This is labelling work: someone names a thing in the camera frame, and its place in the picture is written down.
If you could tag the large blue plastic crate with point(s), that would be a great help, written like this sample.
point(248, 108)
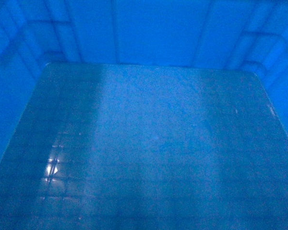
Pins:
point(143, 114)

